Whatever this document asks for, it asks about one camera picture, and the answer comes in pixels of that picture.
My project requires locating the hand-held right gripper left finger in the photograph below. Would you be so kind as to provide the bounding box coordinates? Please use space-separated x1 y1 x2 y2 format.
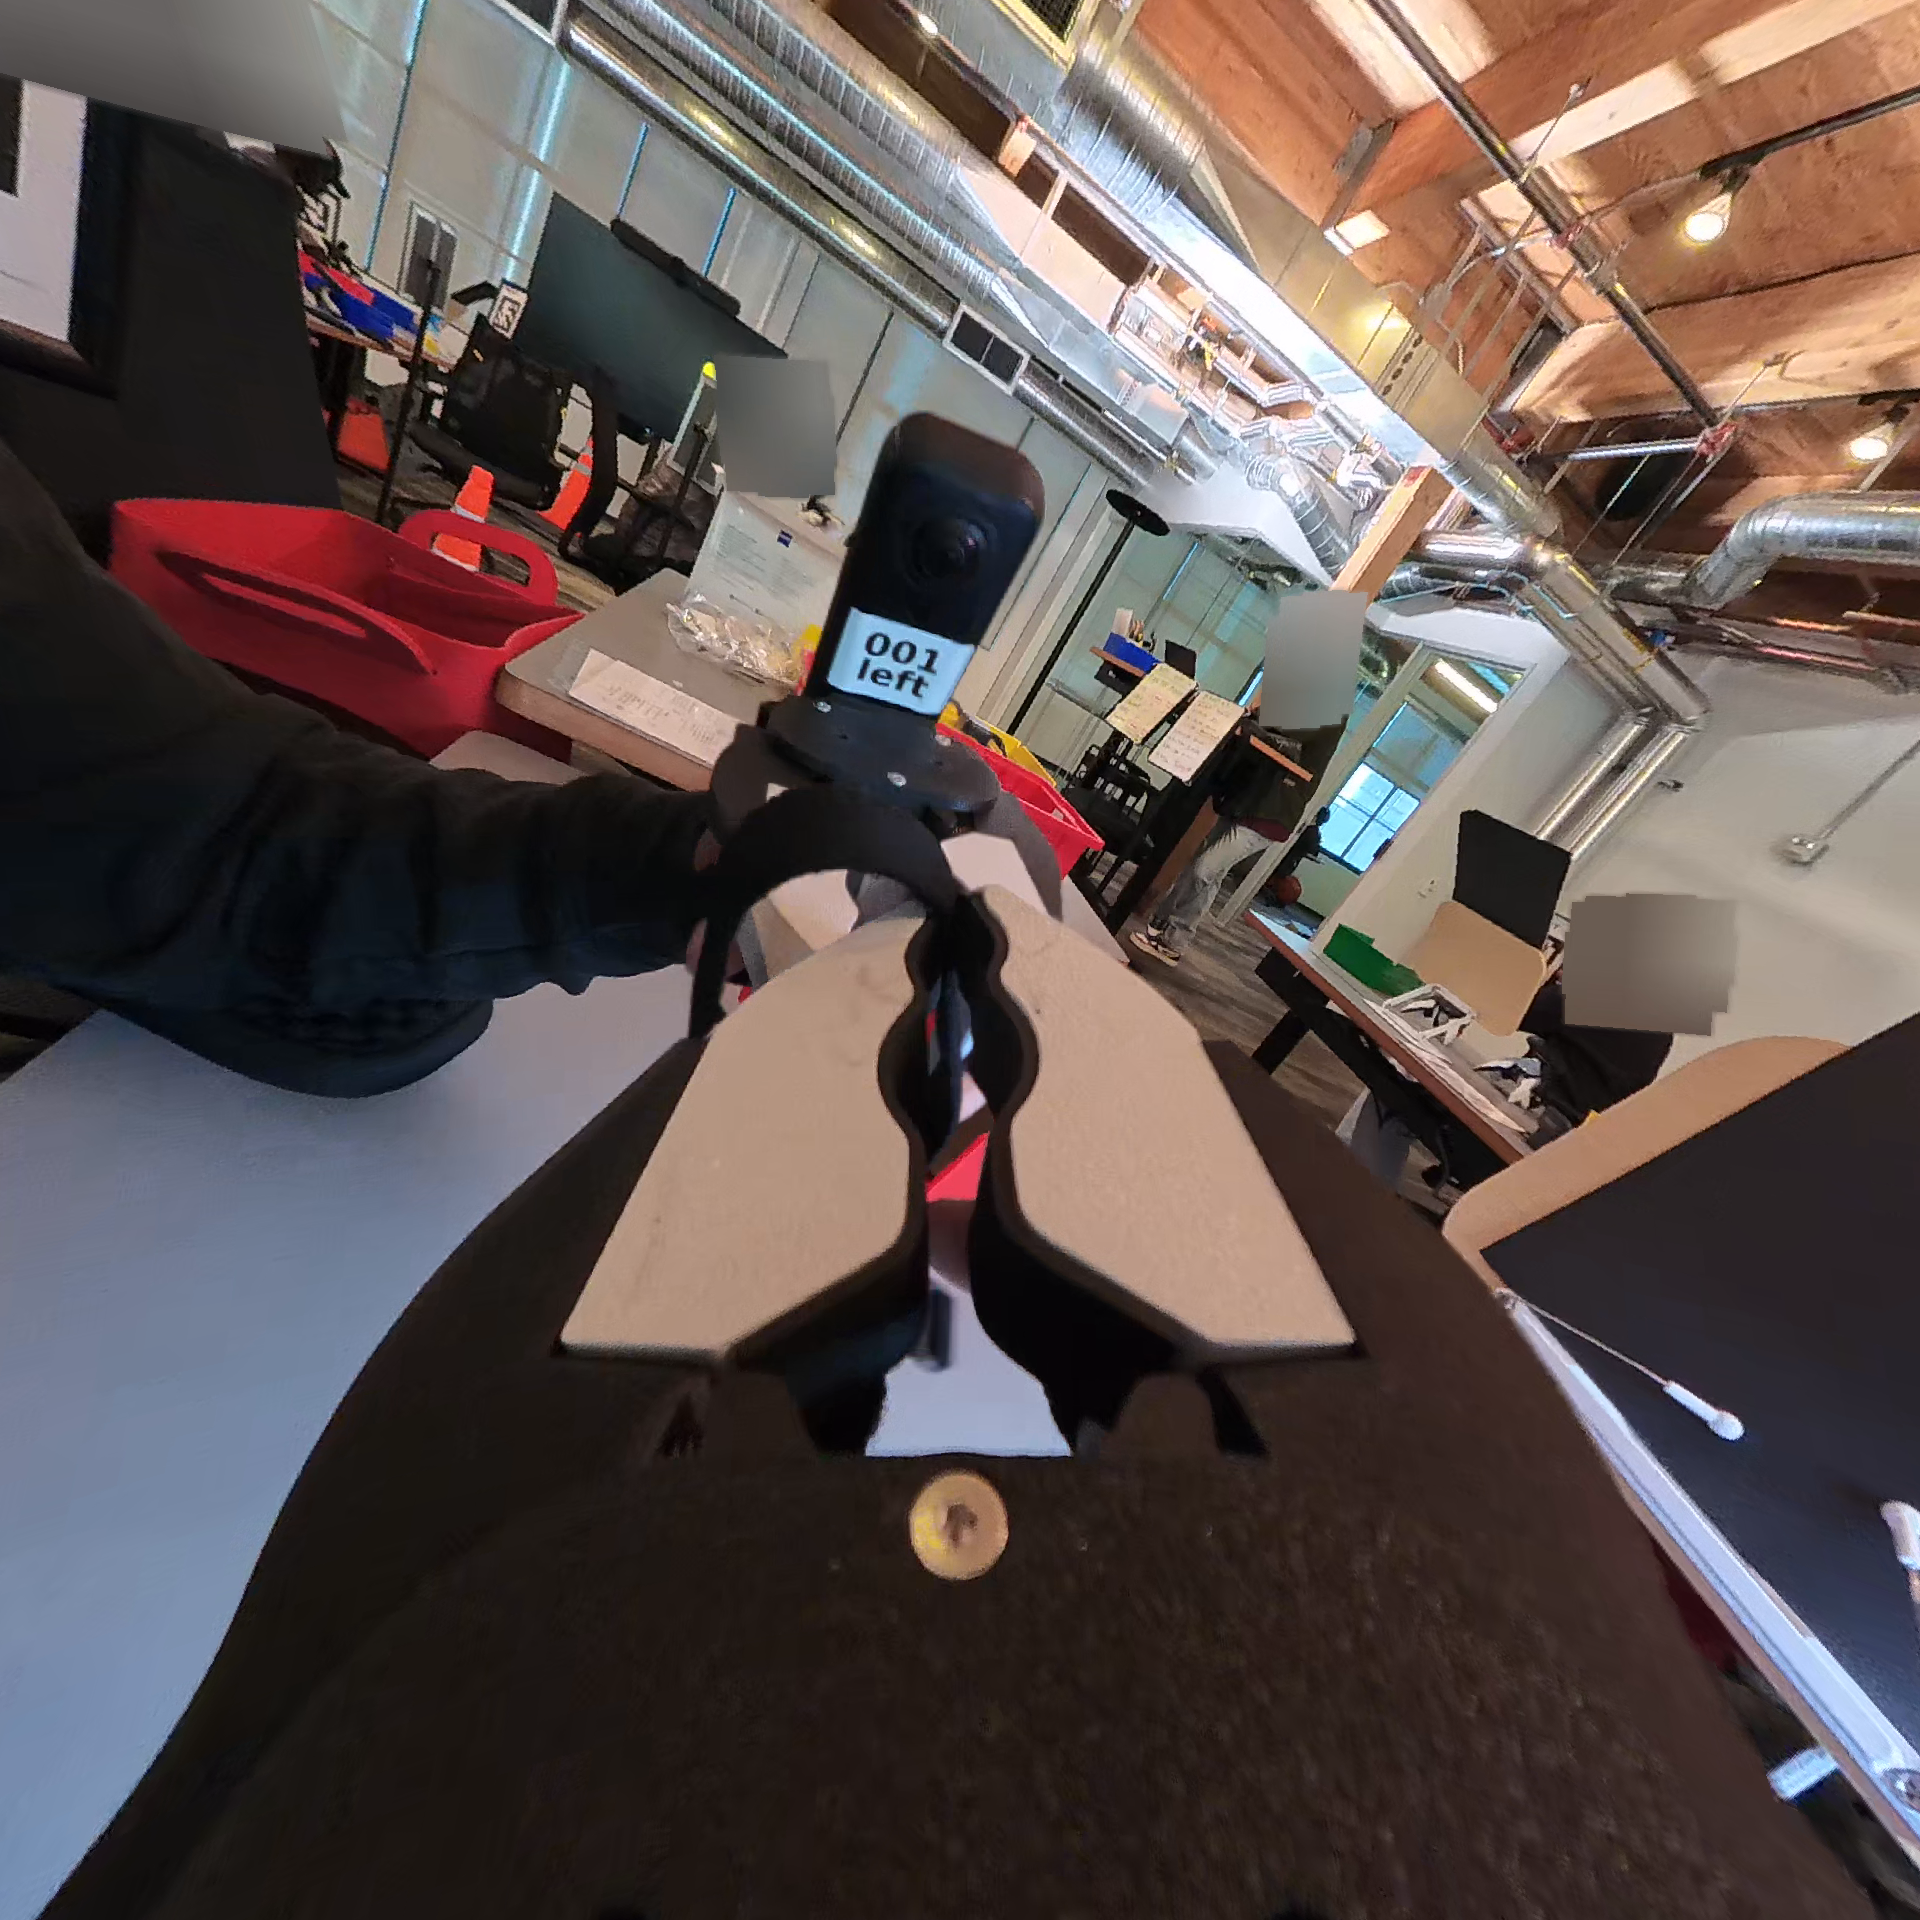
557 896 935 1364

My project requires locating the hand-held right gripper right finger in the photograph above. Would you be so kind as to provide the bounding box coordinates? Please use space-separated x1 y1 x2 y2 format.
967 884 1364 1369

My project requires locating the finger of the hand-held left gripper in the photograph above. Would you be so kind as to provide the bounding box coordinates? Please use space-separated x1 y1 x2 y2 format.
743 870 909 995
941 830 1069 934

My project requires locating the black fabric strap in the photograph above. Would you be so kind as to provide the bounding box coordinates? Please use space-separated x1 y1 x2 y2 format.
688 783 989 1369

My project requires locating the red ribbed bin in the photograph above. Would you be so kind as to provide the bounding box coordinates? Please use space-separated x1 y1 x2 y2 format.
937 720 1105 881

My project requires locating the red plastic bin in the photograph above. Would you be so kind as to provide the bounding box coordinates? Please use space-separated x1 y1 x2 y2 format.
921 1125 995 1255

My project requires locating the black floor lamp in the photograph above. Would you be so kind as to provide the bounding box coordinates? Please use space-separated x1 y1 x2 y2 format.
1023 487 1174 736

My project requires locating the paper flip board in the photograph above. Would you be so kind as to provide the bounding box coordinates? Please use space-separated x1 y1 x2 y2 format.
1105 661 1200 748
1152 688 1249 783

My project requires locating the clear plastic bag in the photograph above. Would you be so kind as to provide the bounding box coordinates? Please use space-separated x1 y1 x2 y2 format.
667 590 822 680

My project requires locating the long wooden desk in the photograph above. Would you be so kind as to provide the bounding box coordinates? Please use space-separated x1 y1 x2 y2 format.
1248 903 1547 1187

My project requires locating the grey side table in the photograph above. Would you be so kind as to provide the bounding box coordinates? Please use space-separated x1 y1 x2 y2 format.
496 566 963 798

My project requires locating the green plastic bin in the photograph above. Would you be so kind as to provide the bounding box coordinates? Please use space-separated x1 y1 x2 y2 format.
1317 921 1423 1001

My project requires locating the black monitor screen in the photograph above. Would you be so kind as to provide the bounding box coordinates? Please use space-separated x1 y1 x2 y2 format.
517 191 747 452

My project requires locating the black office chair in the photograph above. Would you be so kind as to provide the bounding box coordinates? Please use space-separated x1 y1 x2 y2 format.
381 310 620 531

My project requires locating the wooden-rimmed black board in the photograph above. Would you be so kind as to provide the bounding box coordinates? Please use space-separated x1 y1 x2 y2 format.
1443 1012 1920 1853
1409 807 1577 1040

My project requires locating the red tote basket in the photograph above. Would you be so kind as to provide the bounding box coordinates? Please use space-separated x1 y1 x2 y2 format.
109 495 585 759

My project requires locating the black display easel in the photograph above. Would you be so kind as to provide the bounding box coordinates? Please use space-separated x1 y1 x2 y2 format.
88 89 344 518

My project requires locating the framed marker sign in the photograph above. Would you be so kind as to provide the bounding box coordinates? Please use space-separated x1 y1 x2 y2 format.
0 70 134 400

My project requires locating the silver ventilation duct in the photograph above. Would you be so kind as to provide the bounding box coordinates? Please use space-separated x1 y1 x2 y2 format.
1680 491 1920 607
561 0 1715 841

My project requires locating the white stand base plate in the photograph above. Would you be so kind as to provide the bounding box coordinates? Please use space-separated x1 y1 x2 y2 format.
1499 1287 1920 1848

